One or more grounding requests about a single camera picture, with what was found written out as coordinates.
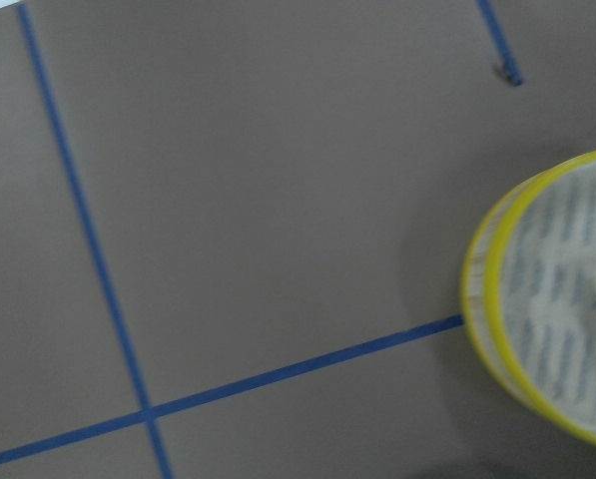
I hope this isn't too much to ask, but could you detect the yellow bamboo steamer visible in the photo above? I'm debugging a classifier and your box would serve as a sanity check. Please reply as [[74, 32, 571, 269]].
[[460, 151, 596, 445]]

